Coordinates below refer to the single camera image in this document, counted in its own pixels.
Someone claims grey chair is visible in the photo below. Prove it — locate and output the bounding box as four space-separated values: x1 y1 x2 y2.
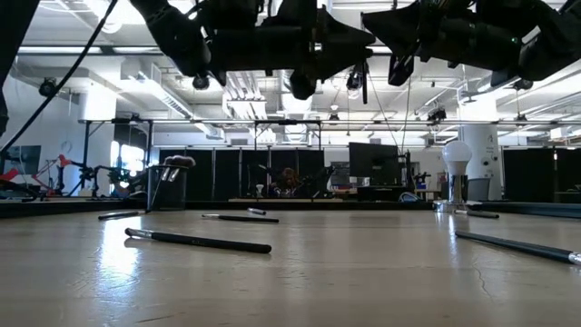
466 176 492 202

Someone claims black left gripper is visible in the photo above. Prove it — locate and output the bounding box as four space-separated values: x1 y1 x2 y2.
199 0 378 102

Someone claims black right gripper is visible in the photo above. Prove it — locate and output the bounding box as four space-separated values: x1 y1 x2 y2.
360 0 524 88

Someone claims person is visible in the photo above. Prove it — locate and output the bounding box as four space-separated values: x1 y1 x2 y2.
271 166 304 199

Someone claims white bulb chrome table lamp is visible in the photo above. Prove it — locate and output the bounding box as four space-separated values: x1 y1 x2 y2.
432 140 484 214

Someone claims black hanging cable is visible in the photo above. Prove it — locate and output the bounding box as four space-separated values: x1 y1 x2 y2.
0 0 120 155

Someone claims black mesh pen cup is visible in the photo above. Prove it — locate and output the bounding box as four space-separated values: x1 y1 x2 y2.
145 163 189 213

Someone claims thin black makeup brush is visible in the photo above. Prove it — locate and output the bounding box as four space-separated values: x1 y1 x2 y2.
453 208 501 220

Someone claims white round column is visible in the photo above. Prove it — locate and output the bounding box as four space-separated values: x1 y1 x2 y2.
459 94 504 202

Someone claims black curtain partition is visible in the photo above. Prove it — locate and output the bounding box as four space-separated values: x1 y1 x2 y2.
157 147 326 202
502 146 581 204

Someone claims small black monitor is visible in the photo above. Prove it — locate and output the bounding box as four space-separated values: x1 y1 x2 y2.
3 144 43 177

